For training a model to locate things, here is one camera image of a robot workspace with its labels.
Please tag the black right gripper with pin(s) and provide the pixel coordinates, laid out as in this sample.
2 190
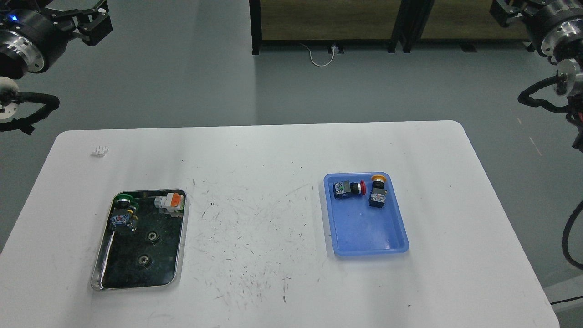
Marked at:
538 15

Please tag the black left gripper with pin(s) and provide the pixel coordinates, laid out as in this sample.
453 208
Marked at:
91 25

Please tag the black gear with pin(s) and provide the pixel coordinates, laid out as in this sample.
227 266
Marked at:
145 261
153 237

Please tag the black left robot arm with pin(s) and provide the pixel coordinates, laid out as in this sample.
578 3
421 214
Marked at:
33 36

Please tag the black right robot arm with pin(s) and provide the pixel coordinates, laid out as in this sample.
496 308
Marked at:
555 29

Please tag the small white plastic clip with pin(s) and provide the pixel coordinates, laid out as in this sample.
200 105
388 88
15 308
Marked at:
100 151

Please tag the silver metal tray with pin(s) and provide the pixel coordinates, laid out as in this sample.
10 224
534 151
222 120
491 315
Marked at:
116 263

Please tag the blue plastic tray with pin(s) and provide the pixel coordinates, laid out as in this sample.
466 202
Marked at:
357 229

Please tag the black frame wooden cabinet right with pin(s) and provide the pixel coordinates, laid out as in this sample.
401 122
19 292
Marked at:
455 21

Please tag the black frame wooden cabinet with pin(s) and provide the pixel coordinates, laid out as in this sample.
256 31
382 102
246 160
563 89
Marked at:
327 22
455 21

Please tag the black frame wooden cabinet left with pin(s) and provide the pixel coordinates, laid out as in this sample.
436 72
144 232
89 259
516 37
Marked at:
327 22

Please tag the green push button switch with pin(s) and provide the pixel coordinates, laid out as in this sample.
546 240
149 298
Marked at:
123 215

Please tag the orange white switch part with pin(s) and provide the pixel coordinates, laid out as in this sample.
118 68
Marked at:
171 204

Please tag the yellow push button switch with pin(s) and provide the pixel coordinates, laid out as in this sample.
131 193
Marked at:
378 194

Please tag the red push button switch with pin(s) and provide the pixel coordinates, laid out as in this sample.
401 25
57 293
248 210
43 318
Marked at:
347 189

